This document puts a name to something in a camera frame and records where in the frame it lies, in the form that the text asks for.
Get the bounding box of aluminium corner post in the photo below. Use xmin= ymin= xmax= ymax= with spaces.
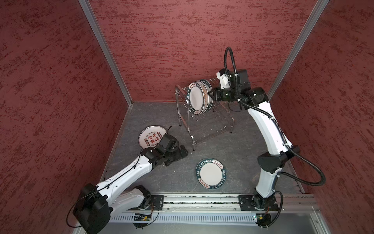
xmin=267 ymin=0 xmax=329 ymax=100
xmin=79 ymin=0 xmax=133 ymax=108

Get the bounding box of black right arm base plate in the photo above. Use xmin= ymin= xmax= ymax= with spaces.
xmin=238 ymin=194 xmax=279 ymax=212

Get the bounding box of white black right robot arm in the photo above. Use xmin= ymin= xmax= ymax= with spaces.
xmin=209 ymin=69 xmax=293 ymax=210

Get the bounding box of black corrugated right cable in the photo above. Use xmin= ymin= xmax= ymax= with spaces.
xmin=223 ymin=46 xmax=327 ymax=228

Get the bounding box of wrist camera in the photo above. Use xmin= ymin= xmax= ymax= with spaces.
xmin=155 ymin=134 xmax=179 ymax=154
xmin=216 ymin=68 xmax=231 ymax=89

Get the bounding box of aluminium left corner post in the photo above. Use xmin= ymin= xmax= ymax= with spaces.
xmin=79 ymin=0 xmax=133 ymax=108

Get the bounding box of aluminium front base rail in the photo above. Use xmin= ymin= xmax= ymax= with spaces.
xmin=109 ymin=193 xmax=327 ymax=232

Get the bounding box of small circuit board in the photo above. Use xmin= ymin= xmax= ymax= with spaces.
xmin=256 ymin=214 xmax=272 ymax=228
xmin=133 ymin=214 xmax=153 ymax=222

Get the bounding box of white plate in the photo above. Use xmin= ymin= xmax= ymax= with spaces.
xmin=187 ymin=82 xmax=205 ymax=115
xmin=203 ymin=80 xmax=213 ymax=112
xmin=195 ymin=158 xmax=227 ymax=190
xmin=138 ymin=125 xmax=166 ymax=149
xmin=200 ymin=80 xmax=209 ymax=113

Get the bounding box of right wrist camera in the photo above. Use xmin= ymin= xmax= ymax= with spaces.
xmin=216 ymin=68 xmax=231 ymax=89

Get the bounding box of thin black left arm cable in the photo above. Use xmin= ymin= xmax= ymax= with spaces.
xmin=66 ymin=125 xmax=173 ymax=229

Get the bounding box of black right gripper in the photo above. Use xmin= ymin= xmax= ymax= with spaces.
xmin=208 ymin=86 xmax=240 ymax=101

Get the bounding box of stainless steel dish rack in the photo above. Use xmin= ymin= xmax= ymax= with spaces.
xmin=175 ymin=85 xmax=235 ymax=151

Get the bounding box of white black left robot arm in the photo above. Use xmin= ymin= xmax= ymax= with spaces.
xmin=69 ymin=145 xmax=189 ymax=234

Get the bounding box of right small circuit board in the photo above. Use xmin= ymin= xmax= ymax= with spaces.
xmin=256 ymin=214 xmax=272 ymax=228

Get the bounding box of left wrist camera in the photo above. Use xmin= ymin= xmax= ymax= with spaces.
xmin=155 ymin=134 xmax=179 ymax=154

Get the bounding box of left small circuit board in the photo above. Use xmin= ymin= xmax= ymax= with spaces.
xmin=133 ymin=214 xmax=153 ymax=222

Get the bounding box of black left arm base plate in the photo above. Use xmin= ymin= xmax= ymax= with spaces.
xmin=137 ymin=195 xmax=165 ymax=211

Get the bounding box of aluminium right corner post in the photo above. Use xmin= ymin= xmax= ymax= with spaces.
xmin=267 ymin=0 xmax=329 ymax=100

